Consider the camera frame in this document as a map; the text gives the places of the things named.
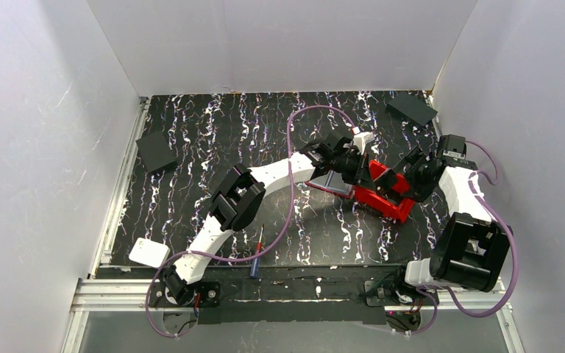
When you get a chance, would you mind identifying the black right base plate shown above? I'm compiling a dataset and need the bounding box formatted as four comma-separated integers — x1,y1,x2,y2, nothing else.
359,279,433,310

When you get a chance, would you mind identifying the black block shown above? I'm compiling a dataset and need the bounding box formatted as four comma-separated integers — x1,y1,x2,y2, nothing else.
385,92,438,127
135,131,177,173

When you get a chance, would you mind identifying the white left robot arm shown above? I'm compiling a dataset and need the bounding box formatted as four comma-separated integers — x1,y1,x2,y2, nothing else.
161,128,375,306

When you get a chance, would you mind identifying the black block far right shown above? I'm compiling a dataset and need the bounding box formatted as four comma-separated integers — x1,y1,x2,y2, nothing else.
385,92,438,127

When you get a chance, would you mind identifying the red plastic bin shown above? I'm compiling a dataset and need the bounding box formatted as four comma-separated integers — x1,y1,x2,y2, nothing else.
352,155,414,223

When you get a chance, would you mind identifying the black block far left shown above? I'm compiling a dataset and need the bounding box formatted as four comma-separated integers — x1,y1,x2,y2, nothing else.
135,131,177,173

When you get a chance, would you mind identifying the white card near left base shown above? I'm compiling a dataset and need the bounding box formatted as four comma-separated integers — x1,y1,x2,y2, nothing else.
128,238,170,268

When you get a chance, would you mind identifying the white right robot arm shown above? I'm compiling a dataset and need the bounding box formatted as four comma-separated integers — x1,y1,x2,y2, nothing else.
373,135,510,292

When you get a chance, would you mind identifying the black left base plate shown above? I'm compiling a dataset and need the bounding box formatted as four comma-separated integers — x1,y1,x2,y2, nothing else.
149,281,221,309

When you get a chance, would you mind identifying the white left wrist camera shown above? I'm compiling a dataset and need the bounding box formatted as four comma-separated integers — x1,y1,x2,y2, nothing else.
351,126,375,154

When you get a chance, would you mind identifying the aluminium front rail frame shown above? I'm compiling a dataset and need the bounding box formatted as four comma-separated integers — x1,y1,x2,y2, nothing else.
62,276,524,352

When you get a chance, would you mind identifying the red leather card holder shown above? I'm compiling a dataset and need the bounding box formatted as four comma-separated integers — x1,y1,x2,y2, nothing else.
305,171,354,199

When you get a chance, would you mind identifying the aluminium left side rail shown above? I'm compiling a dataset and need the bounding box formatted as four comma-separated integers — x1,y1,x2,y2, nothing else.
88,96,151,279

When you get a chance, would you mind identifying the blue red screwdriver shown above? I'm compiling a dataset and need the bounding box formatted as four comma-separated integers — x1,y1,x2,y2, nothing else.
249,225,265,279

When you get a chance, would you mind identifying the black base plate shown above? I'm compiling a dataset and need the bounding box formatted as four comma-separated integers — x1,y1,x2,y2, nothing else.
359,279,433,310
149,281,221,309

